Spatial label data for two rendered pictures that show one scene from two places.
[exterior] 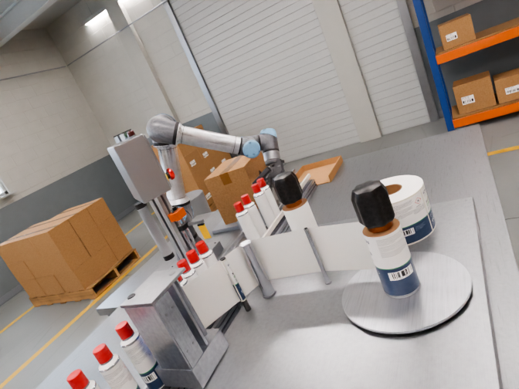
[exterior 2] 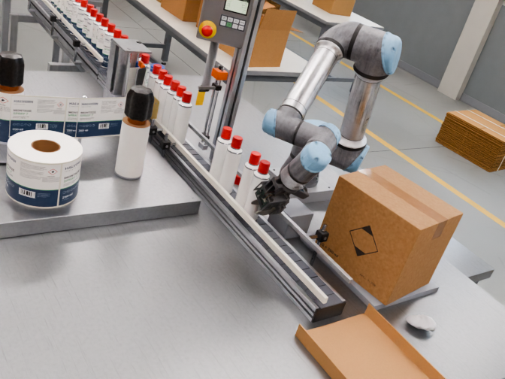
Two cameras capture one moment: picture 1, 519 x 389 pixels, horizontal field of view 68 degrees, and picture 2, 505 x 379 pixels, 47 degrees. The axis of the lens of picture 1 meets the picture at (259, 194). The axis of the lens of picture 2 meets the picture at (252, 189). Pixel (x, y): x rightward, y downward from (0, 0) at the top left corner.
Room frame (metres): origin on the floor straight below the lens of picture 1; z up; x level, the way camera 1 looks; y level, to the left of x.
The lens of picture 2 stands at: (2.06, -1.55, 1.83)
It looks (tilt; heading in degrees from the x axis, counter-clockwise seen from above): 28 degrees down; 107
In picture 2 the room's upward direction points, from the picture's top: 16 degrees clockwise
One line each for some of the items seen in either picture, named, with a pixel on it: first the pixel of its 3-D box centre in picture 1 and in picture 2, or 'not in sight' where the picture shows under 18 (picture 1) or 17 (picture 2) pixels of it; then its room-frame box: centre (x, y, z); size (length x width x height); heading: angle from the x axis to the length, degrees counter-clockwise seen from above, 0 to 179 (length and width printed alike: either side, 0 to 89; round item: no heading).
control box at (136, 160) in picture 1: (139, 167); (226, 14); (1.23, 0.31, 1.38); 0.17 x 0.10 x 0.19; 23
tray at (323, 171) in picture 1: (315, 173); (370, 358); (2.12, -0.35, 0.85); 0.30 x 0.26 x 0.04; 148
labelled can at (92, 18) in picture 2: not in sight; (92, 30); (0.36, 0.76, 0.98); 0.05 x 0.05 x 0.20
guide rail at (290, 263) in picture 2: (273, 225); (224, 193); (1.50, 0.00, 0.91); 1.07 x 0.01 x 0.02; 148
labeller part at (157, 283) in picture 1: (153, 286); (131, 45); (0.87, 0.33, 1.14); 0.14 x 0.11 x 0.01; 148
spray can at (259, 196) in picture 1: (263, 205); (248, 181); (1.57, 0.00, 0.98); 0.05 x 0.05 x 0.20
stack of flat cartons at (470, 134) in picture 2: not in sight; (482, 138); (2.40, 4.22, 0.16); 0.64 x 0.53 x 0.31; 152
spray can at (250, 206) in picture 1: (254, 217); (231, 165); (1.48, 0.06, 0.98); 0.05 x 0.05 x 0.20
